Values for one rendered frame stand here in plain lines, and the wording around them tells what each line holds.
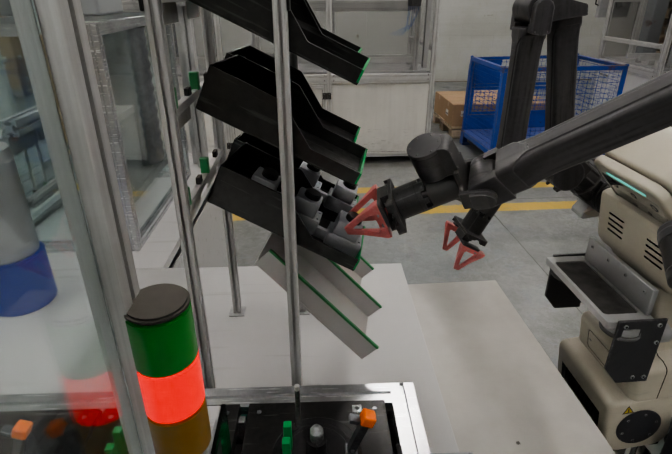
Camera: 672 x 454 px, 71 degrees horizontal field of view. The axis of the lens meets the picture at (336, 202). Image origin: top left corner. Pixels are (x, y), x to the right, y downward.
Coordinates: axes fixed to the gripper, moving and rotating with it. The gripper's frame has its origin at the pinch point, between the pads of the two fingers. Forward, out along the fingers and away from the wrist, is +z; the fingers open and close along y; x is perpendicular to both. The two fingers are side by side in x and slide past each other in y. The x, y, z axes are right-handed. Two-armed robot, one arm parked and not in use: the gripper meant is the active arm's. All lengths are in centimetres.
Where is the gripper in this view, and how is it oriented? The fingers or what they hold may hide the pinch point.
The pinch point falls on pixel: (350, 222)
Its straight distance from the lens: 84.4
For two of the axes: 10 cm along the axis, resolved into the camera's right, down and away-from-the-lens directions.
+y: -0.7, 4.3, -9.0
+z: -9.0, 3.7, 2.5
